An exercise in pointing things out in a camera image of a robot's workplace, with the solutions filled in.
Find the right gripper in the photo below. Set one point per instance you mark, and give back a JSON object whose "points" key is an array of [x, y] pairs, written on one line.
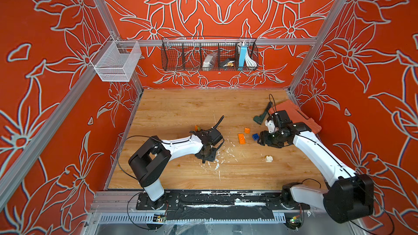
{"points": [[263, 138]]}

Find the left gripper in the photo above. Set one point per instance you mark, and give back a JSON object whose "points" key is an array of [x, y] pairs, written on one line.
{"points": [[212, 159]]}

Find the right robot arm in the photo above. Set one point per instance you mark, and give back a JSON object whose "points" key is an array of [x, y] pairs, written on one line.
{"points": [[349, 196]]}

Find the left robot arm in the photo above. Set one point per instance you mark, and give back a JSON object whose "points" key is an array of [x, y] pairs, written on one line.
{"points": [[151, 159]]}

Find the blue lego brick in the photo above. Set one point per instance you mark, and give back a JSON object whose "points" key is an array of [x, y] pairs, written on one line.
{"points": [[255, 136]]}

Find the red plastic tool case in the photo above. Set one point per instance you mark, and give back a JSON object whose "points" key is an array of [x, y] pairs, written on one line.
{"points": [[296, 115]]}

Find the dark green clamp tool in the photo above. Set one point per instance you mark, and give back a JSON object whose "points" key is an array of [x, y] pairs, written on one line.
{"points": [[259, 119]]}

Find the black small box in basket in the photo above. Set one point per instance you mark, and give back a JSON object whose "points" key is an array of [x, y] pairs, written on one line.
{"points": [[229, 62]]}

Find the plastic bag in basket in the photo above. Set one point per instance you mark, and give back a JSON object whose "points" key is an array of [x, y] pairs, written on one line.
{"points": [[209, 62]]}

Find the clear plastic bin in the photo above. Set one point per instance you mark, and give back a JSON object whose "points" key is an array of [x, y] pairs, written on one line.
{"points": [[114, 63]]}

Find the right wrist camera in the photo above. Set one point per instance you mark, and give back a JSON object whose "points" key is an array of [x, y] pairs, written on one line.
{"points": [[270, 126]]}

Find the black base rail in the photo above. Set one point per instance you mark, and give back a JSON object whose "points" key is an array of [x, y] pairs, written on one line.
{"points": [[222, 206]]}

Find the black wire basket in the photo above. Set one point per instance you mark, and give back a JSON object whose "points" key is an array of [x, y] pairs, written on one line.
{"points": [[188, 53]]}

